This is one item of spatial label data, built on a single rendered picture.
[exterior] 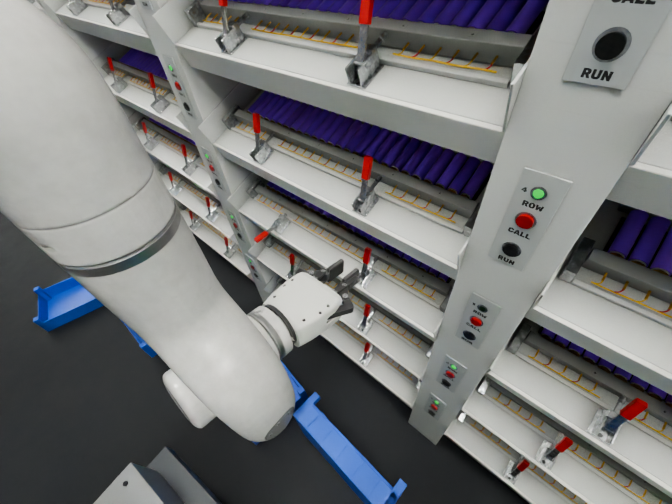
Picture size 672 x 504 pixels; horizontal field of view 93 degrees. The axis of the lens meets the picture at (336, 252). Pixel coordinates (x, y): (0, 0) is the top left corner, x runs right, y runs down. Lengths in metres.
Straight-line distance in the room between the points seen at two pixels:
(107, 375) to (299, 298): 1.06
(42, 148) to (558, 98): 0.34
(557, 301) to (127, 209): 0.45
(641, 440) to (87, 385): 1.48
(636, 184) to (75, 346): 1.64
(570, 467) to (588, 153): 0.63
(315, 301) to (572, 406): 0.42
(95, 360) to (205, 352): 1.22
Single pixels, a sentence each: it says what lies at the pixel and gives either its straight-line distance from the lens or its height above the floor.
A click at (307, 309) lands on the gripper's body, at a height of 0.67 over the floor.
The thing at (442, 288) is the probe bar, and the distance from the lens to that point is 0.63.
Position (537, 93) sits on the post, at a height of 0.97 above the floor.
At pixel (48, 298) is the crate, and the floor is 0.01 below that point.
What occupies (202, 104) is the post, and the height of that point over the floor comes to 0.82.
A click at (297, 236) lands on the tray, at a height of 0.54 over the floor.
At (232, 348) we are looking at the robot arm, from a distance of 0.34.
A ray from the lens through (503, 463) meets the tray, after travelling 1.00.
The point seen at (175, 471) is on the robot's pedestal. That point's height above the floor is 0.28.
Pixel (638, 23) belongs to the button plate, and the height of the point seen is 1.02.
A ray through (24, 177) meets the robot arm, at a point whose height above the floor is 1.00.
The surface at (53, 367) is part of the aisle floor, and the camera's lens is 1.64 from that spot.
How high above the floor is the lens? 1.08
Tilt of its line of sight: 47 degrees down
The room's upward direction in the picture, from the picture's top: 6 degrees counter-clockwise
